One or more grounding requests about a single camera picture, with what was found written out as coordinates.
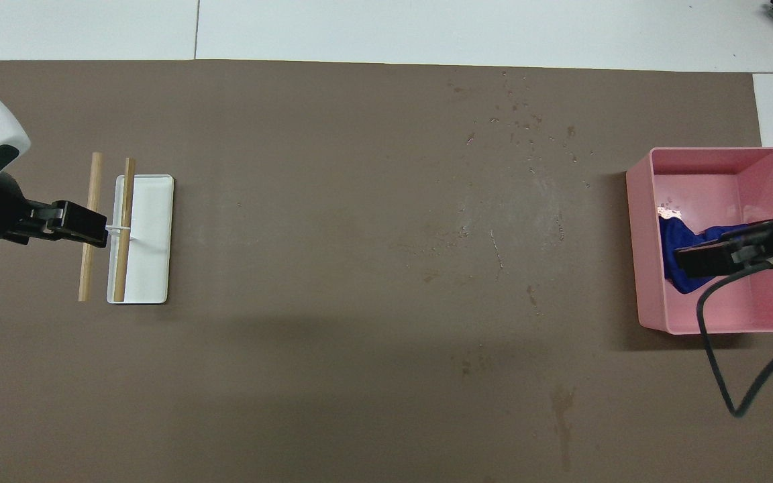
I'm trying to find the dark blue towel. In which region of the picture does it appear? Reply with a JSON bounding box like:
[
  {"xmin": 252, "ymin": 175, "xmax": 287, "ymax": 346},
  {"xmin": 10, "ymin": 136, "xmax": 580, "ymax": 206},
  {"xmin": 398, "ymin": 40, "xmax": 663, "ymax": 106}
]
[{"xmin": 658, "ymin": 215, "xmax": 773, "ymax": 294}]

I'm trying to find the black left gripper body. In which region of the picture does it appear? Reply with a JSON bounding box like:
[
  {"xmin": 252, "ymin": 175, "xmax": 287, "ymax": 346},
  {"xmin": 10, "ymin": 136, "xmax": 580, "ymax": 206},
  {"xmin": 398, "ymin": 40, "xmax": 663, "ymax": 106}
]
[{"xmin": 21, "ymin": 200, "xmax": 97, "ymax": 246}]

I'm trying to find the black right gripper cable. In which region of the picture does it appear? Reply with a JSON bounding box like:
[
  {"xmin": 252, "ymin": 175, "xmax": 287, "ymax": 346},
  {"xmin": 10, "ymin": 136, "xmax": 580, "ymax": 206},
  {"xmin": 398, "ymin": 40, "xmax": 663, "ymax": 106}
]
[{"xmin": 697, "ymin": 238, "xmax": 773, "ymax": 418}]

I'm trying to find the brown table mat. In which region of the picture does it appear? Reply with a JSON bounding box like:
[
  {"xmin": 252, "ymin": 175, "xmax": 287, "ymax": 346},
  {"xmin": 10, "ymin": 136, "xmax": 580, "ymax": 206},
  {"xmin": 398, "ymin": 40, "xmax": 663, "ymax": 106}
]
[{"xmin": 0, "ymin": 59, "xmax": 773, "ymax": 483}]

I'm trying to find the white towel rack tray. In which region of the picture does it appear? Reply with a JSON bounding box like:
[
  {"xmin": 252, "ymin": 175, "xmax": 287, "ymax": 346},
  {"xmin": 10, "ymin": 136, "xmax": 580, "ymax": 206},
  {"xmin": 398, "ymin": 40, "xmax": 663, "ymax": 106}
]
[{"xmin": 106, "ymin": 174, "xmax": 175, "ymax": 305}]

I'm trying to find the long light wooden rod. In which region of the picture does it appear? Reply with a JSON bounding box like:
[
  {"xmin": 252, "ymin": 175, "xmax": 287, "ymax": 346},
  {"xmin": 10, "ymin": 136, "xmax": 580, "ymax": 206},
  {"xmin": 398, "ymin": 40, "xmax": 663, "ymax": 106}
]
[{"xmin": 78, "ymin": 152, "xmax": 103, "ymax": 303}]

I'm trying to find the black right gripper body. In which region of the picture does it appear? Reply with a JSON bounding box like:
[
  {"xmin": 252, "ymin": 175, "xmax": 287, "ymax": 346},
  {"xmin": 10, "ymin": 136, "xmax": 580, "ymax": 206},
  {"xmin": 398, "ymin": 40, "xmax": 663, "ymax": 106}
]
[{"xmin": 694, "ymin": 225, "xmax": 773, "ymax": 280}]

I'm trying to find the pink plastic bin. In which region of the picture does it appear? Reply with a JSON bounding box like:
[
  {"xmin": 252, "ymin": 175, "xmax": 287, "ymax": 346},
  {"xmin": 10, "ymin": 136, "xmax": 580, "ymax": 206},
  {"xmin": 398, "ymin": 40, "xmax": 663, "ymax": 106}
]
[{"xmin": 625, "ymin": 146, "xmax": 773, "ymax": 335}]

